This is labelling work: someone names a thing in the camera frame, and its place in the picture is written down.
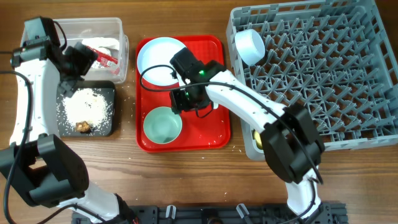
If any red and white wrapper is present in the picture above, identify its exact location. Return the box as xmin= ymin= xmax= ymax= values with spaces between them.
xmin=82 ymin=37 xmax=120 ymax=75

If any white rice pile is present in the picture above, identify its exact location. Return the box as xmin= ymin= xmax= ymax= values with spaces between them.
xmin=55 ymin=88 xmax=113 ymax=133

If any light green bowl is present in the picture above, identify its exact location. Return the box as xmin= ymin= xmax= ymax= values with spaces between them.
xmin=143 ymin=106 xmax=183 ymax=144

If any brown food scrap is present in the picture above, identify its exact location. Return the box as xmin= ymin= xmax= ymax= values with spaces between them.
xmin=75 ymin=121 xmax=91 ymax=133

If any yellow plastic cup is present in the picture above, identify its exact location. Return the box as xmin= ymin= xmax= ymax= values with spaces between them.
xmin=252 ymin=131 xmax=263 ymax=150

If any small light blue bowl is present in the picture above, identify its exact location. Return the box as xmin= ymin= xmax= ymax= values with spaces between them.
xmin=235 ymin=29 xmax=266 ymax=66

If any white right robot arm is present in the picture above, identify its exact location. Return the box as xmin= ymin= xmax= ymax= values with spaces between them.
xmin=139 ymin=47 xmax=325 ymax=222

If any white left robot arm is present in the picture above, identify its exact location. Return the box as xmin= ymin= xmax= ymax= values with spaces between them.
xmin=1 ymin=17 xmax=134 ymax=223

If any grey dishwasher rack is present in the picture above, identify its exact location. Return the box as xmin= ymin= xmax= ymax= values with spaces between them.
xmin=226 ymin=1 xmax=397 ymax=151

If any clear plastic bin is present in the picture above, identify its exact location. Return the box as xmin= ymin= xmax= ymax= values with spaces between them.
xmin=55 ymin=17 xmax=129 ymax=83

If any black tray bin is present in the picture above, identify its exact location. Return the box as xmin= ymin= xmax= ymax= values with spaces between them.
xmin=55 ymin=80 xmax=116 ymax=138

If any large light blue plate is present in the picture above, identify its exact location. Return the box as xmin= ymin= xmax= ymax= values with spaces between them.
xmin=136 ymin=37 xmax=185 ymax=86

